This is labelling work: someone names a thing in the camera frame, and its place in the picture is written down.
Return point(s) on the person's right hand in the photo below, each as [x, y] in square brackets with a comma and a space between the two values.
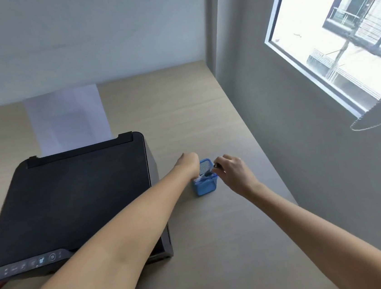
[237, 175]

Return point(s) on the person's left hand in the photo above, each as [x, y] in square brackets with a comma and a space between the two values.
[188, 165]

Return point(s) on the person's right fingers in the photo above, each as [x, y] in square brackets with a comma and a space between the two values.
[221, 166]

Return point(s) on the black marker pen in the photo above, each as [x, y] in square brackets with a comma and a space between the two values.
[210, 171]

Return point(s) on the blue mesh pen holder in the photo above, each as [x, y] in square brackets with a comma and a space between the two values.
[206, 183]

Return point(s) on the person's left forearm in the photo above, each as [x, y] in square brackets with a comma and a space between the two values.
[97, 259]

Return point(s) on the person's right forearm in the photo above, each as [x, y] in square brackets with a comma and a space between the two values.
[328, 236]

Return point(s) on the black printer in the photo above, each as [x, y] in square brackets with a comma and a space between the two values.
[70, 204]

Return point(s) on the white paper sheet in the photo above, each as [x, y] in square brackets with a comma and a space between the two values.
[67, 119]

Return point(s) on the window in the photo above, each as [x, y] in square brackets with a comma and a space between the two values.
[339, 33]

